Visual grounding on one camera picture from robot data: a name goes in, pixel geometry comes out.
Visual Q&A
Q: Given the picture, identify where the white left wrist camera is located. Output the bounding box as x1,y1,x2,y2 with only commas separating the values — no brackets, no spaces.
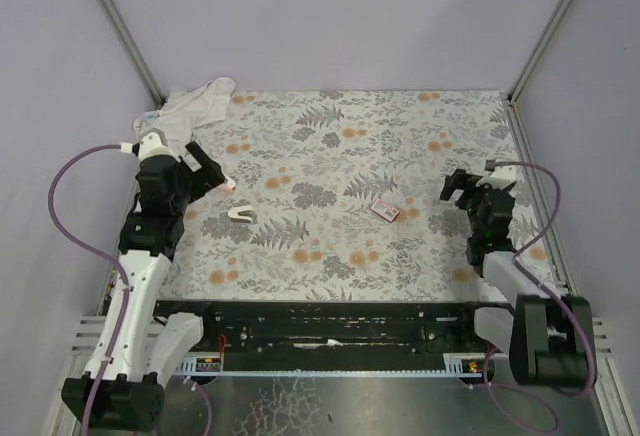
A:
119,128,177,162

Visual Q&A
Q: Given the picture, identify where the right aluminium frame post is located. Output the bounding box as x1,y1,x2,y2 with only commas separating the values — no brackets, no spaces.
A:
506,0,575,105

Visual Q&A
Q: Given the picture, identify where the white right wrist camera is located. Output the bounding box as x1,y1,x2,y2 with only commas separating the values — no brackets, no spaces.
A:
476,160,517,190

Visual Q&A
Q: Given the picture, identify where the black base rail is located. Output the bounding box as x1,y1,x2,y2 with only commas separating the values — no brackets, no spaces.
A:
150,300,514,377

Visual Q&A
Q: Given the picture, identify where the red white staples box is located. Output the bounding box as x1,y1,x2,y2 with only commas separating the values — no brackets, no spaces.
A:
370,199,399,223

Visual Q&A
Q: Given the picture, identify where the left aluminium frame post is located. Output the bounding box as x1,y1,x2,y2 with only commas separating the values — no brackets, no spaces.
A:
97,0,165,108

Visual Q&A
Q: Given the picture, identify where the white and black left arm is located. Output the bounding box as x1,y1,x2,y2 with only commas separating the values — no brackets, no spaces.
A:
50,135,227,434

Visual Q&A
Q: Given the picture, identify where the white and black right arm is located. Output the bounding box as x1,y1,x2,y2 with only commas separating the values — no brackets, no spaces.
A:
440,161,597,393

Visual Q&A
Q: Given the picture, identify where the floral patterned table mat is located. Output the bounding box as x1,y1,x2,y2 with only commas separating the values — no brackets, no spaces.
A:
112,88,564,305

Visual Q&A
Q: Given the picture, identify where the aluminium frame post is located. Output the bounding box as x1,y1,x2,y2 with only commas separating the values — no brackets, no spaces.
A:
506,0,575,105
97,0,165,108

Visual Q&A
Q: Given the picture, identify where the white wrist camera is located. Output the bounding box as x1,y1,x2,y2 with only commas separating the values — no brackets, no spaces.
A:
119,128,177,162
476,160,517,190

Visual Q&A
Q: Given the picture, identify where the crumpled white cloth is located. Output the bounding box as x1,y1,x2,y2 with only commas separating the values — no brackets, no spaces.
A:
133,77,236,156

